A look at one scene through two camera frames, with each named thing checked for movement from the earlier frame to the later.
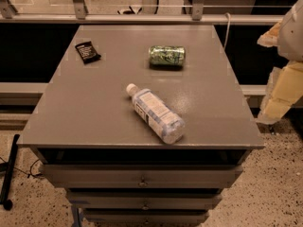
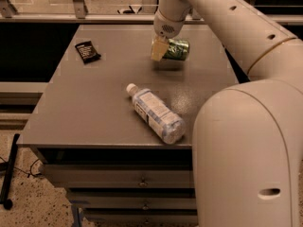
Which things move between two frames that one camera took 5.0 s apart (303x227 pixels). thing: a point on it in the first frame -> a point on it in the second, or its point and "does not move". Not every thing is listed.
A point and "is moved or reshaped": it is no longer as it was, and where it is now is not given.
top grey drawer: (144, 175) does not move
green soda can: (167, 56) is moved or reshaped
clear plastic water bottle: (165, 121) does not move
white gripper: (292, 35) -> (167, 27)
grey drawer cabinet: (141, 126) does not move
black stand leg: (7, 168) does not move
